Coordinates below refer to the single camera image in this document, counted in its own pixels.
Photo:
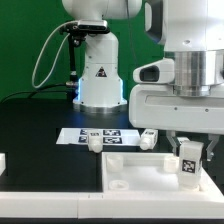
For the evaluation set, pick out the white sheet with markers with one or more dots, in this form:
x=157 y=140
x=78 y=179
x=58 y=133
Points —
x=78 y=136

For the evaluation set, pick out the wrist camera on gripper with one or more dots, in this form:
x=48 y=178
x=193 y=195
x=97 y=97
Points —
x=159 y=72

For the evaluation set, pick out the black camera on stand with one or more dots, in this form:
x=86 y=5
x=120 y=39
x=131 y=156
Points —
x=77 y=31

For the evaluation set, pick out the white L-shaped fence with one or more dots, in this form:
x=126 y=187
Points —
x=87 y=205

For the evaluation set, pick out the white square tabletop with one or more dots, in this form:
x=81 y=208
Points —
x=143 y=173

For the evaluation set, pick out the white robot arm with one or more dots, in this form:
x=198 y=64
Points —
x=179 y=71

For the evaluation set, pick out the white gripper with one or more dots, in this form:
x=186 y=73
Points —
x=156 y=107

